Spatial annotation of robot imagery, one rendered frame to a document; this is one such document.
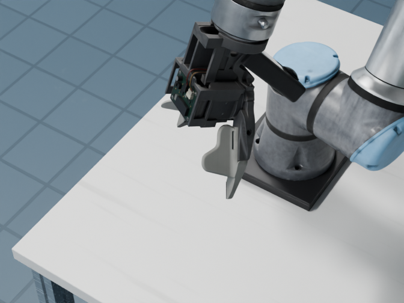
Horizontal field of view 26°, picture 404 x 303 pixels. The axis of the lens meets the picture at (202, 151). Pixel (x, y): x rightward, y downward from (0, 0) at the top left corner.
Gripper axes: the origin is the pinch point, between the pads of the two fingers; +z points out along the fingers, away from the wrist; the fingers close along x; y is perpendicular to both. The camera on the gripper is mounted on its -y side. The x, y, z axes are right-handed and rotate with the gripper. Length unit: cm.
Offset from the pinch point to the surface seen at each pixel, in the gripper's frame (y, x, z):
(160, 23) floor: -96, -179, 84
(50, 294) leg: 3, -26, 52
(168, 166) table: -19, -35, 30
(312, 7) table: -64, -65, 12
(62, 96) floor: -54, -157, 101
